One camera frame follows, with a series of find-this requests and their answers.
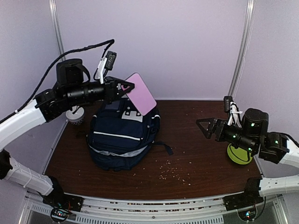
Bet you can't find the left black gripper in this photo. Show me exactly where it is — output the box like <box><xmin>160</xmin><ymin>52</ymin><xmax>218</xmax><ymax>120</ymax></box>
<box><xmin>66</xmin><ymin>77</ymin><xmax>135</xmax><ymax>106</ymax></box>

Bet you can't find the left aluminium frame post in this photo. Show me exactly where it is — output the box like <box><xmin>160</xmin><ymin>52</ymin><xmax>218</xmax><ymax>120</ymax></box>
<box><xmin>49</xmin><ymin>0</ymin><xmax>64</xmax><ymax>55</ymax></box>

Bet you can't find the aluminium frame post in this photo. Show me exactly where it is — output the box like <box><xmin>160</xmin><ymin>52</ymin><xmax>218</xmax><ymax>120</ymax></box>
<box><xmin>227</xmin><ymin>0</ymin><xmax>256</xmax><ymax>98</ymax></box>
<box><xmin>49</xmin><ymin>0</ymin><xmax>64</xmax><ymax>55</ymax></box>

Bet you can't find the navy blue backpack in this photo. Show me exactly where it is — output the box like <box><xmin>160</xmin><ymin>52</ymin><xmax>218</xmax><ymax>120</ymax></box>
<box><xmin>86</xmin><ymin>98</ymin><xmax>173</xmax><ymax>171</ymax></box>

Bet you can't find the white patterned bowl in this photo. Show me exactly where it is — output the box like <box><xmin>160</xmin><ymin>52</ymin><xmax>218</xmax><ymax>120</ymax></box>
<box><xmin>65</xmin><ymin>106</ymin><xmax>85</xmax><ymax>125</ymax></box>

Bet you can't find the green plate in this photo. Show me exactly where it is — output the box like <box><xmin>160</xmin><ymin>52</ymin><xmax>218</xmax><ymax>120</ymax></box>
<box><xmin>227</xmin><ymin>144</ymin><xmax>253</xmax><ymax>165</ymax></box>

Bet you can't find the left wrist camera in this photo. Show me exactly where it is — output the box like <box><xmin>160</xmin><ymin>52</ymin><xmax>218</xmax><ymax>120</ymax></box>
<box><xmin>93</xmin><ymin>51</ymin><xmax>117</xmax><ymax>84</ymax></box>

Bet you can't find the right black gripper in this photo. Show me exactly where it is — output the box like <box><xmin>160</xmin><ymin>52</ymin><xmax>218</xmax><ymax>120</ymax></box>
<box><xmin>196</xmin><ymin>119</ymin><xmax>257</xmax><ymax>154</ymax></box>

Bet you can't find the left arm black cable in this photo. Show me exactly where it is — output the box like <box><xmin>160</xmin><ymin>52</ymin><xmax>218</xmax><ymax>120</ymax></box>
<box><xmin>0</xmin><ymin>39</ymin><xmax>115</xmax><ymax>124</ymax></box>

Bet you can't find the right aluminium frame post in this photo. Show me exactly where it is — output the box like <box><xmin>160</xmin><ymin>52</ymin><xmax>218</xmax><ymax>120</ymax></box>
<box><xmin>227</xmin><ymin>0</ymin><xmax>256</xmax><ymax>98</ymax></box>

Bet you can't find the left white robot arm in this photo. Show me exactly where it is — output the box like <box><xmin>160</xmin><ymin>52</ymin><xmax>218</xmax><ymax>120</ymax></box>
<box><xmin>0</xmin><ymin>57</ymin><xmax>135</xmax><ymax>208</ymax></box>

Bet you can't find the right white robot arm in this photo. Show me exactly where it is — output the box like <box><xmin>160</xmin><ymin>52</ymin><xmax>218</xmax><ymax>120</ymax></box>
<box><xmin>196</xmin><ymin>108</ymin><xmax>299</xmax><ymax>211</ymax></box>

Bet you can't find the front aluminium rail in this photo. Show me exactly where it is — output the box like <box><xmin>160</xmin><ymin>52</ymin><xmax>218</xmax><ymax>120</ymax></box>
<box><xmin>63</xmin><ymin>195</ymin><xmax>289</xmax><ymax>224</ymax></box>

